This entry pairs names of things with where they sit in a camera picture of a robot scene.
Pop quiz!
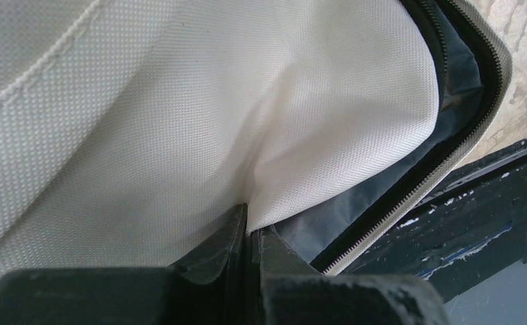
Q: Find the black table front rail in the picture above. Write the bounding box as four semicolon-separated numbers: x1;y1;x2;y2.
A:
346;138;527;301

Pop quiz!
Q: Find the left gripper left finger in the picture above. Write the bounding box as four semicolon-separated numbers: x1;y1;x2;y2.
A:
0;204;247;324

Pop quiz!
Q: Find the beige canvas backpack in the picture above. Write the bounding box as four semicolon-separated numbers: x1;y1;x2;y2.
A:
0;1;512;279

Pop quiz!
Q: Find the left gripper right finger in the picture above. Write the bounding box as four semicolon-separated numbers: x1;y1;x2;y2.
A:
250;227;449;324

